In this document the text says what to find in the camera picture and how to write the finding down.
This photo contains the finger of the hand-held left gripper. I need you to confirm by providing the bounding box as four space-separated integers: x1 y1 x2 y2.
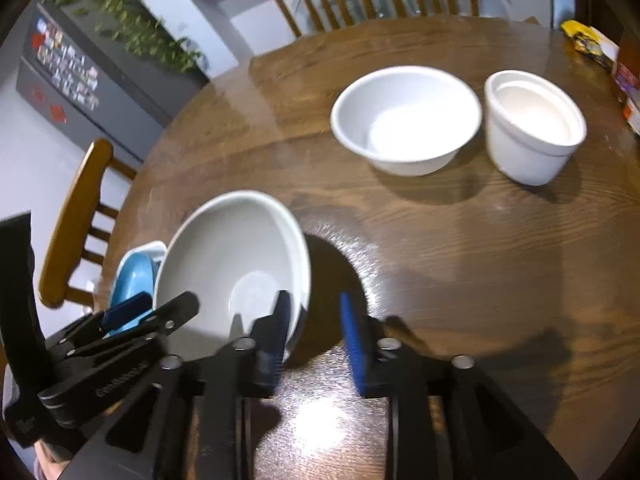
65 291 201 357
47 292 153 350

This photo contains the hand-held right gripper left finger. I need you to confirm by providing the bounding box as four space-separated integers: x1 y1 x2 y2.
65 290 293 480

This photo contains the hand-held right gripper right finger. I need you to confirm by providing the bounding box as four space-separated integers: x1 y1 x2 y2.
340 292 576 480

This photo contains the blue plate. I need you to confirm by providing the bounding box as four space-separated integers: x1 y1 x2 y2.
107 251 161 337

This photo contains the large patterned square plate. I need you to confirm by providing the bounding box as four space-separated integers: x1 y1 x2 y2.
117 241 168 281

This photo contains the large grey-white bowl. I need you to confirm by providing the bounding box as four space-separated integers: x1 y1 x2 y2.
152 190 312 363

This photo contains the white bowl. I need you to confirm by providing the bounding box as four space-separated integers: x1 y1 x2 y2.
330 66 483 177

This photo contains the white straight-sided ramekin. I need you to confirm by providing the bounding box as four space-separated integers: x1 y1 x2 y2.
483 70 588 186

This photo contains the person's left hand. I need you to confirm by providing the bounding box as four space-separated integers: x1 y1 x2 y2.
32 445 67 480

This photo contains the grey refrigerator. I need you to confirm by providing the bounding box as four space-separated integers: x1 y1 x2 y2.
15 0 211 161

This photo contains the cluster of fridge photos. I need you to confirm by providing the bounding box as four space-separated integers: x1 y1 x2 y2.
32 17 101 111

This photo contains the trailing green vine plant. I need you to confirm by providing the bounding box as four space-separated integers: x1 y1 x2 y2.
47 0 206 73

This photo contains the yellow snack packet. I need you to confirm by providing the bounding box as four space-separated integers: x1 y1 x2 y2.
560 20 620 72

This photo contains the dark wooden door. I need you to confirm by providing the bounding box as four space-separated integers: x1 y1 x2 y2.
570 0 626 56

